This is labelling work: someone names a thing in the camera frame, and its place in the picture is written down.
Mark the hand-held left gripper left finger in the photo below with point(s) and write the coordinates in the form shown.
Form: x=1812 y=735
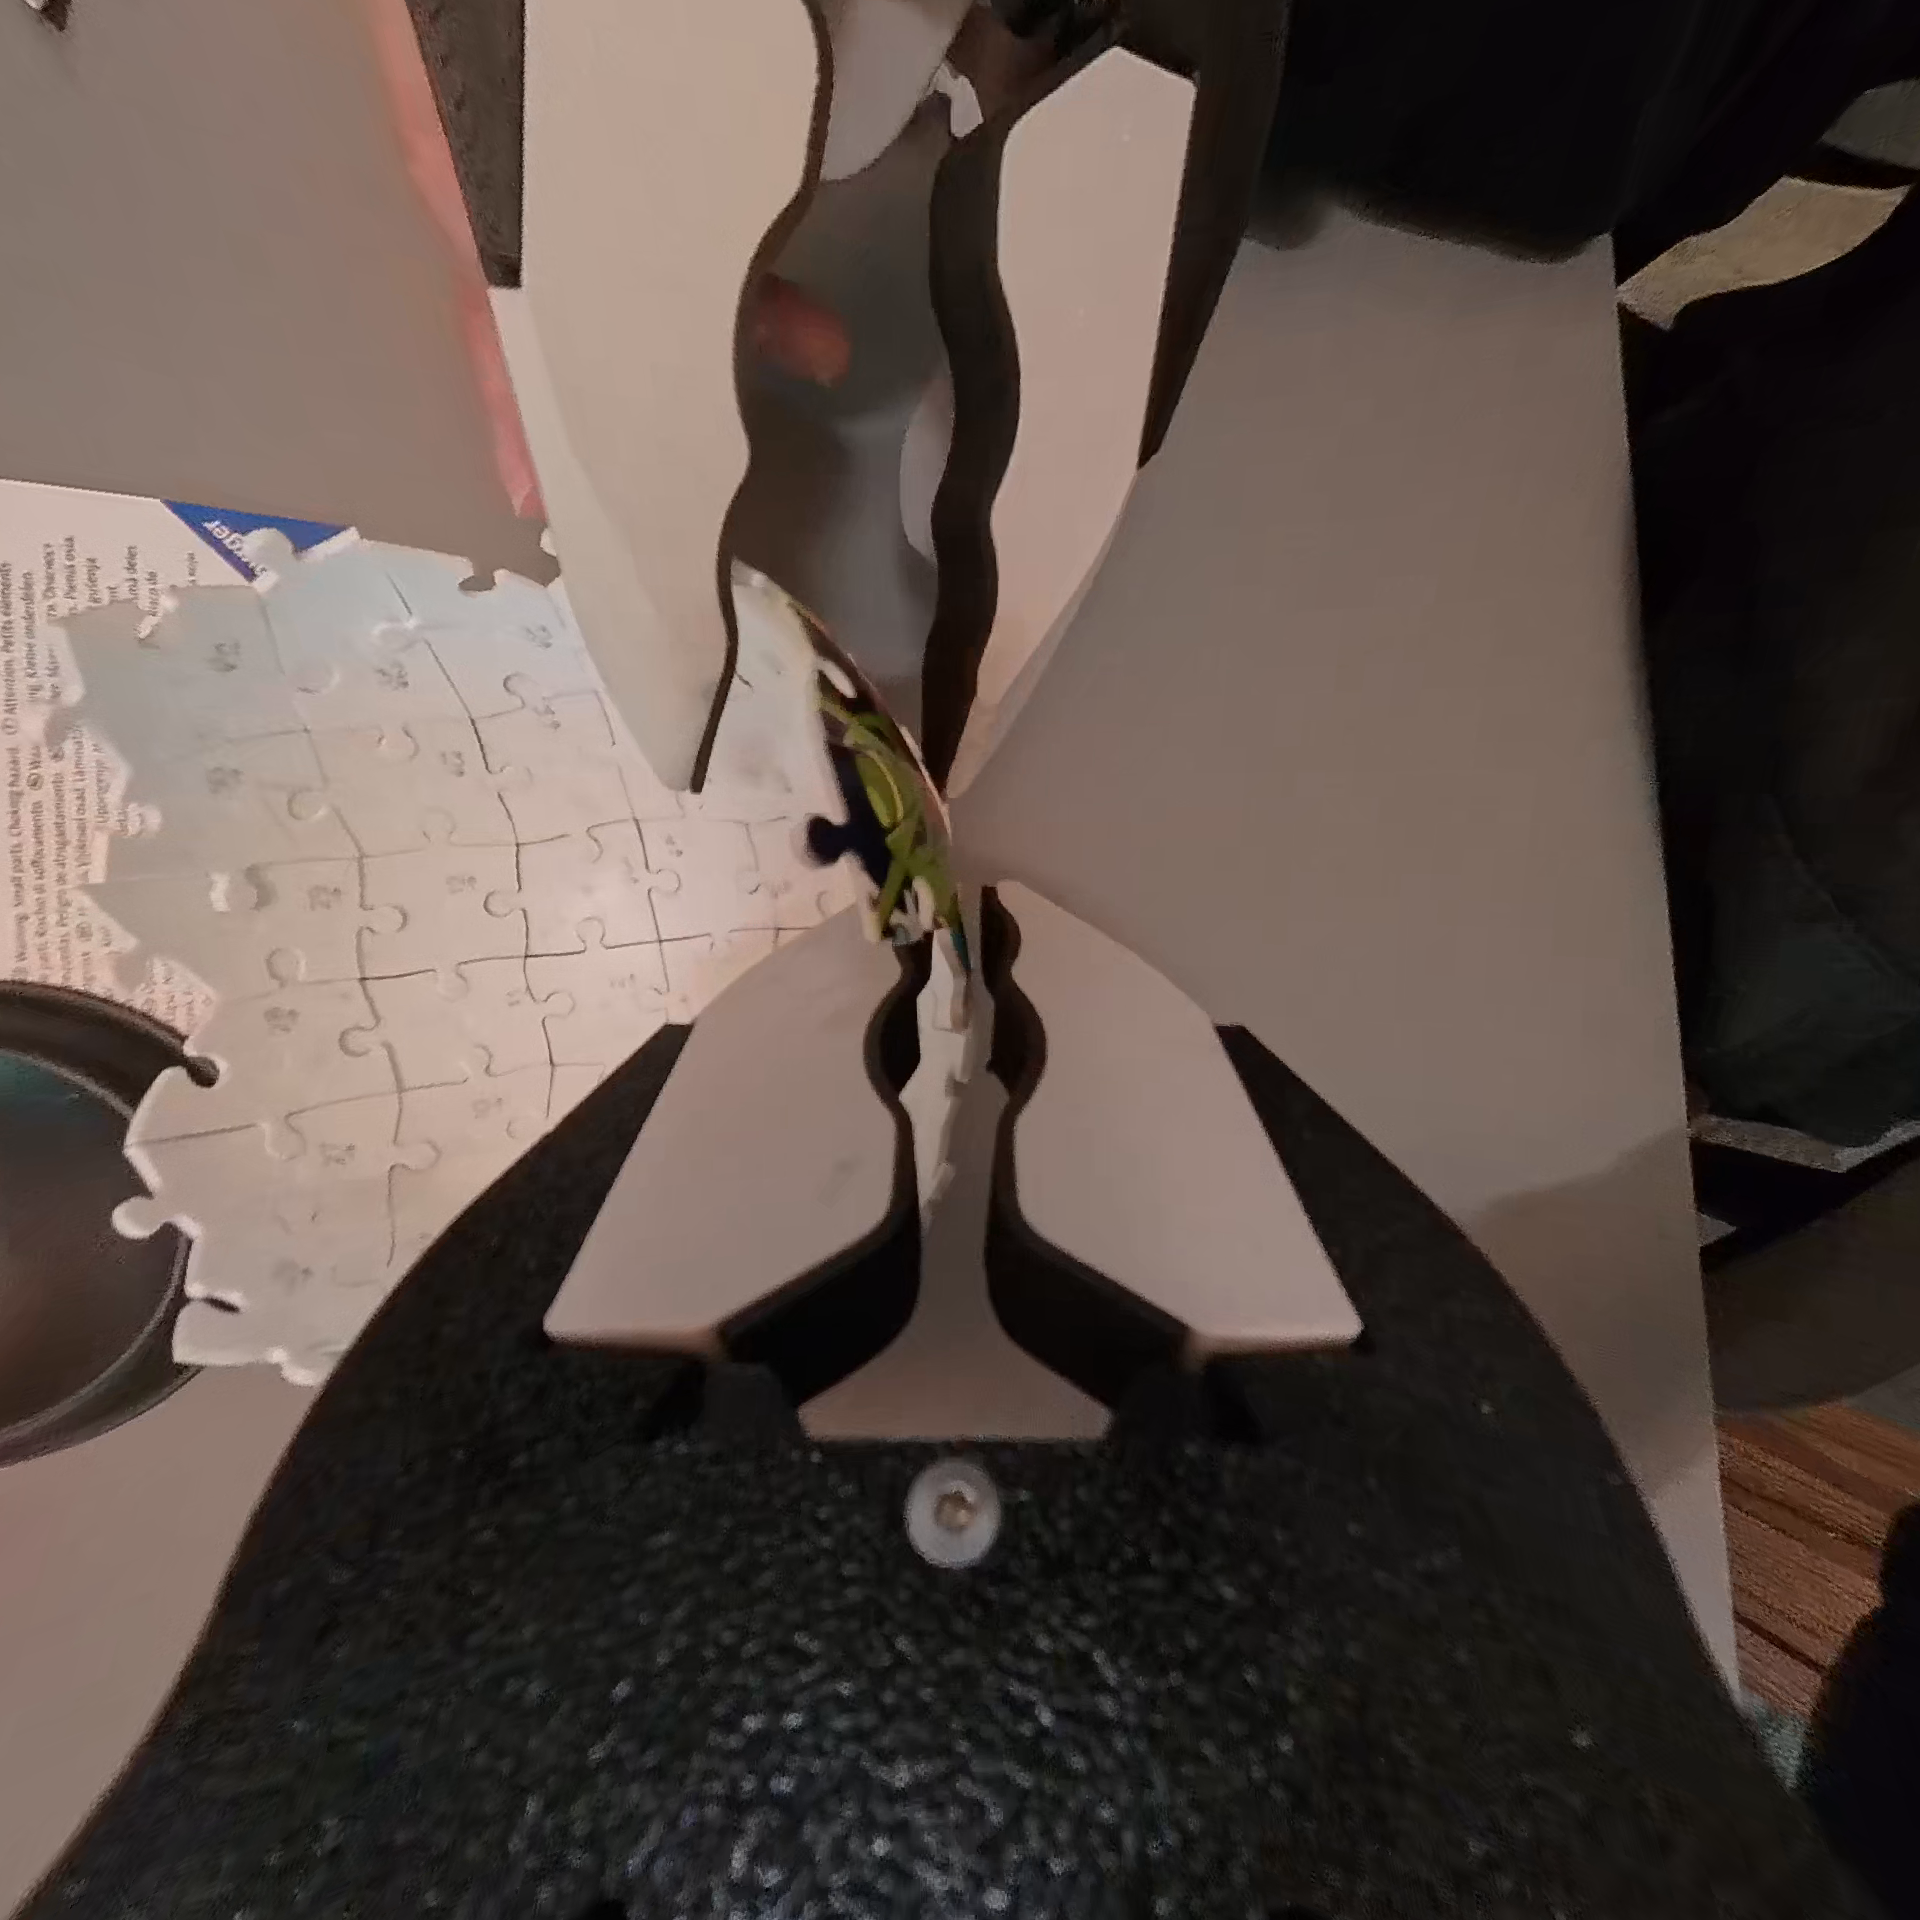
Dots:
x=734 y=1170

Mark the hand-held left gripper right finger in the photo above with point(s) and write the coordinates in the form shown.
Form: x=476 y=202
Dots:
x=1172 y=1170

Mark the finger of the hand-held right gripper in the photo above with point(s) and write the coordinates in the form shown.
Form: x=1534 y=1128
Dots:
x=1079 y=300
x=646 y=300

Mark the partly built puzzle ball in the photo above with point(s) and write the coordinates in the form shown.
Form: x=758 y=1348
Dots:
x=452 y=900

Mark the white instruction leaflet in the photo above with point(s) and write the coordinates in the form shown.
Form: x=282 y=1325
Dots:
x=90 y=524

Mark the person's right forearm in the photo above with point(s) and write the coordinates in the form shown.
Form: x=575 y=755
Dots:
x=1500 y=120

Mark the black ball stand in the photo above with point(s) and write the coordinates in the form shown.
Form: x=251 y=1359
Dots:
x=60 y=1275

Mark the person's right hand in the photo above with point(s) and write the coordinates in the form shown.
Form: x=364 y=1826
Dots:
x=797 y=331

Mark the person's dark clothing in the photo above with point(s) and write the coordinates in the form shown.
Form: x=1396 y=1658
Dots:
x=1786 y=675

